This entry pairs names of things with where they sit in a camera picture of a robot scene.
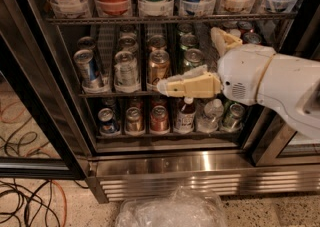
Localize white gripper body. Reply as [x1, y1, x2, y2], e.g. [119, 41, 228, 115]
[218, 44, 276, 106]

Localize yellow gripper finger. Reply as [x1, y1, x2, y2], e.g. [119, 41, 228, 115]
[157, 65, 221, 98]
[210, 27, 242, 56]

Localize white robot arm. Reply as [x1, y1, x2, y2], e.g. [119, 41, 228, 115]
[157, 27, 320, 139]

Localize clear water bottle bottom shelf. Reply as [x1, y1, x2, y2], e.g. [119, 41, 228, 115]
[196, 99, 224, 133]

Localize green can bottom shelf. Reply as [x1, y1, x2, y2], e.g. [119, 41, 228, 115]
[221, 103, 245, 132]

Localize red can bottom shelf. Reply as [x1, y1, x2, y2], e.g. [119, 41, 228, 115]
[150, 105, 169, 134]

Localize glass fridge door left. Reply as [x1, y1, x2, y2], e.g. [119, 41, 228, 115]
[0, 38, 84, 180]

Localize green soda can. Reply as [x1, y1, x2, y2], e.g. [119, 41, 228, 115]
[181, 48, 204, 73]

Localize red Coca-Cola can behind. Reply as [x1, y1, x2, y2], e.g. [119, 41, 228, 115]
[243, 32, 262, 45]

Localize gold ginger ale can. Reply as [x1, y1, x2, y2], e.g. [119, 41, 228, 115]
[147, 50, 170, 91]

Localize white silver soda can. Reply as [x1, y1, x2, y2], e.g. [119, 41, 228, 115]
[114, 51, 141, 93]

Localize blue Pepsi can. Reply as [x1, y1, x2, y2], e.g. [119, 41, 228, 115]
[98, 108, 120, 135]

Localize blue silver soda can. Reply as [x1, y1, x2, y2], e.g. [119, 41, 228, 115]
[73, 49, 107, 93]

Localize clear plastic bag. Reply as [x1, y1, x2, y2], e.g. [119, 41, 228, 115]
[115, 186, 228, 227]

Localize black and orange cables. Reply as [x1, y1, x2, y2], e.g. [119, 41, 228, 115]
[0, 179, 89, 227]

